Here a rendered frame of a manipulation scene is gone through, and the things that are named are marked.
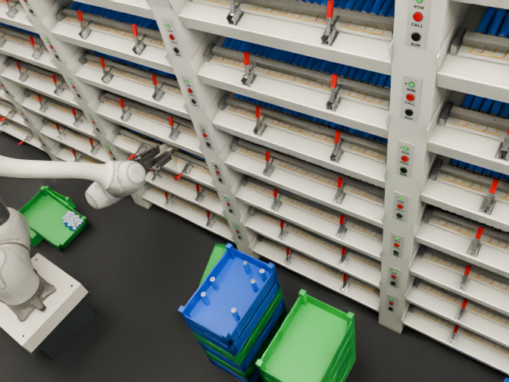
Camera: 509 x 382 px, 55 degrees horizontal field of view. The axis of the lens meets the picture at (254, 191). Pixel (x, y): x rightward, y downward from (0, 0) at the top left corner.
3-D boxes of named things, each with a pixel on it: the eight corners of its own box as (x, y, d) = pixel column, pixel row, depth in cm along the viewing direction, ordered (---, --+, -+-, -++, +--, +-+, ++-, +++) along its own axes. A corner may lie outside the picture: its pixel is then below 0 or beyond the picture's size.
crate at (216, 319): (230, 347, 159) (226, 337, 153) (183, 320, 168) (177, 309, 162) (278, 276, 173) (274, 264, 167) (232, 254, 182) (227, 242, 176)
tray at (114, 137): (220, 192, 196) (210, 183, 188) (117, 148, 225) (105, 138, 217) (244, 151, 201) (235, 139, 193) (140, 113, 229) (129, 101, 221)
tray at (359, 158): (387, 189, 135) (382, 167, 123) (216, 129, 163) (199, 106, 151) (416, 129, 139) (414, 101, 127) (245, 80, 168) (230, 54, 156)
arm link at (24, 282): (1, 312, 192) (-33, 284, 175) (2, 275, 204) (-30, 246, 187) (41, 297, 193) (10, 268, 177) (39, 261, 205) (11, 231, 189)
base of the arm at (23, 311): (27, 328, 191) (20, 322, 187) (-1, 300, 203) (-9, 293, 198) (63, 293, 199) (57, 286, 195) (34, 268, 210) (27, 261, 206)
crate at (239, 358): (240, 365, 171) (235, 357, 165) (195, 339, 180) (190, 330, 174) (283, 297, 185) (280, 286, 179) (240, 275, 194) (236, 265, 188)
